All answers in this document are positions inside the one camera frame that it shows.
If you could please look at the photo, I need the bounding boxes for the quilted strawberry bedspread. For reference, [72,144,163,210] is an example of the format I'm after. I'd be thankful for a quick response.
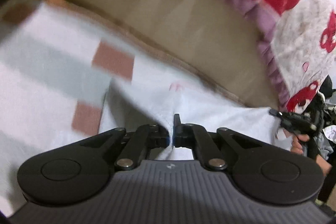
[226,0,335,113]

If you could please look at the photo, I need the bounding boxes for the light grey cat-face t-shirt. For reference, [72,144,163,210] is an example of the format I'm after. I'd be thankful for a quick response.
[99,80,292,150]

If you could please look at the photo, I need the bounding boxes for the checkered pastel floor rug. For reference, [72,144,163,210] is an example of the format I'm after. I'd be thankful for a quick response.
[0,0,279,217]

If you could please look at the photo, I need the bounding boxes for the beige bed base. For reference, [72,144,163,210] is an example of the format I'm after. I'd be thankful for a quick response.
[51,0,278,107]

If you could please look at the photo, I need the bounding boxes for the person's right hand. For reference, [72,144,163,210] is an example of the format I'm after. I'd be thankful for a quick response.
[290,134,332,176]

